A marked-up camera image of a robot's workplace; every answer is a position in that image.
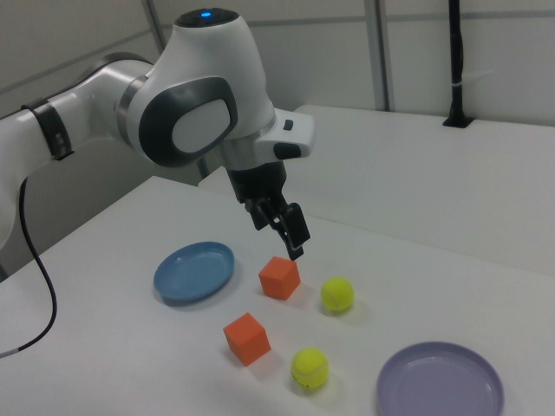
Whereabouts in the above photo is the yellow tennis ball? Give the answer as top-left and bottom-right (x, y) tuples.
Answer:
(320, 276), (356, 315)
(290, 347), (330, 390)

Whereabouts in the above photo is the black camera pole with base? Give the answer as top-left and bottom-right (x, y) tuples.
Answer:
(441, 0), (474, 129)

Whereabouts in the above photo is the purple plate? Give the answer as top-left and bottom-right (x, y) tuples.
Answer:
(375, 341), (506, 416)

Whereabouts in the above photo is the orange cube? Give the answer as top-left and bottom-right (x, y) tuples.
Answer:
(258, 256), (302, 302)
(222, 311), (272, 368)

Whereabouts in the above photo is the black velcro cable strap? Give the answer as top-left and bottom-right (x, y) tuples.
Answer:
(21, 99), (75, 162)

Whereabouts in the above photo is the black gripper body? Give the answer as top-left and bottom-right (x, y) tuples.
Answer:
(227, 160), (291, 214)

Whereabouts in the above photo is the blue plate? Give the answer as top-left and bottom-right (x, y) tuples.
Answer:
(153, 241), (236, 307)

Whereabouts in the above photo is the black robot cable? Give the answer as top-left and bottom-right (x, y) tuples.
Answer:
(0, 176), (58, 359)

